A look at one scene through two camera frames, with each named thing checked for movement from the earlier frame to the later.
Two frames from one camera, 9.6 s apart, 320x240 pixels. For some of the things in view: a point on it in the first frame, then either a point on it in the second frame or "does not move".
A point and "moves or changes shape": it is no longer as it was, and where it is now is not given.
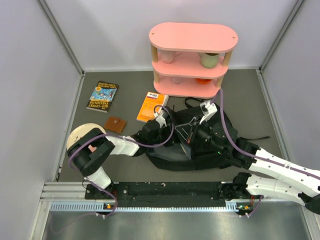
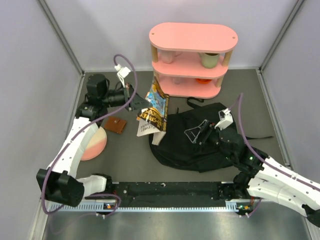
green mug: (209, 60) does not move
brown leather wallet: (115, 124) does not move
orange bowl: (203, 81) does not move
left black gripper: (168, 130) -> (138, 103)
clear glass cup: (177, 80) does not move
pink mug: (168, 56) does not move
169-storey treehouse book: (102, 96) moves or changes shape
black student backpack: (203, 138) moves or changes shape
